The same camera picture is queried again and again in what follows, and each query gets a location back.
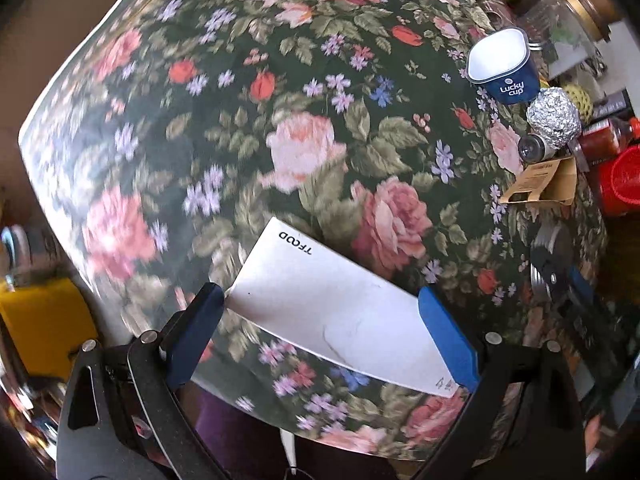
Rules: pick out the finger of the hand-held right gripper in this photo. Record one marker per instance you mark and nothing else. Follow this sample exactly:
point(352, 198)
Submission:
point(575, 282)

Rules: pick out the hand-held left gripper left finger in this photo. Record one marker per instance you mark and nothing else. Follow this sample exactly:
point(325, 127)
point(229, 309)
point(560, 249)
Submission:
point(196, 335)

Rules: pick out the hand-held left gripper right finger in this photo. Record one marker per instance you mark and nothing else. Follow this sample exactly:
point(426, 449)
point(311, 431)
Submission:
point(447, 340)

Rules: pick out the brown cardboard tag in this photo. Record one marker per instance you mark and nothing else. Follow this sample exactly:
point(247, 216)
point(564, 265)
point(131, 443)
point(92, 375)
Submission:
point(555, 185)

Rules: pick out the red thermos flask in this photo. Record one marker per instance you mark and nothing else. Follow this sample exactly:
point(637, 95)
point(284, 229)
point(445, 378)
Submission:
point(622, 185)

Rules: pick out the purple cloth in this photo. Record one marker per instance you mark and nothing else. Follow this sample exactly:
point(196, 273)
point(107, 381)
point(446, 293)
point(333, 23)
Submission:
point(240, 440)

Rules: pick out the small glass shaker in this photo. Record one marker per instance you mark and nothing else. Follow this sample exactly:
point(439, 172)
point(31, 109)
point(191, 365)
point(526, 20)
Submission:
point(532, 147)

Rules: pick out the red sauce bottle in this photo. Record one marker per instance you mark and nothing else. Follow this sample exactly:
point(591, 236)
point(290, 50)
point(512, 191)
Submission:
point(600, 140)

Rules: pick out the yellow box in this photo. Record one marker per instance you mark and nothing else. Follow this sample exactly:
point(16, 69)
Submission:
point(45, 325)

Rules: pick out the aluminium foil ball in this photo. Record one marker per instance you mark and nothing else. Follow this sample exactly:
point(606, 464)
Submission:
point(552, 115)

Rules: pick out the yellow knobbly fruit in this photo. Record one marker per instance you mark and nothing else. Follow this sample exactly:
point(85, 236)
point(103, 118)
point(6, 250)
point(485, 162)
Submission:
point(580, 100)

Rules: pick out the blue paper cup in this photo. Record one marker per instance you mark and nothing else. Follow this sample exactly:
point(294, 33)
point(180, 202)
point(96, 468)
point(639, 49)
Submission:
point(515, 87)

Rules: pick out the floral tablecloth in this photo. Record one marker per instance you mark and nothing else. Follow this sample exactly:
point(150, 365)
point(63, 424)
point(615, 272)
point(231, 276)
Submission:
point(250, 110)

